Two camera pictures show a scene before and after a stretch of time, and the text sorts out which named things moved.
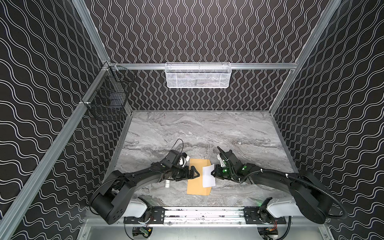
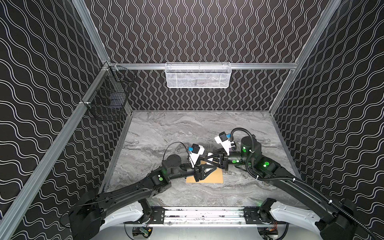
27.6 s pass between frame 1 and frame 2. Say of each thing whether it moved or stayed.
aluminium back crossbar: stayed
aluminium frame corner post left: stayed
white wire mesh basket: stayed
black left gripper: moved
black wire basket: stayed
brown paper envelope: moved
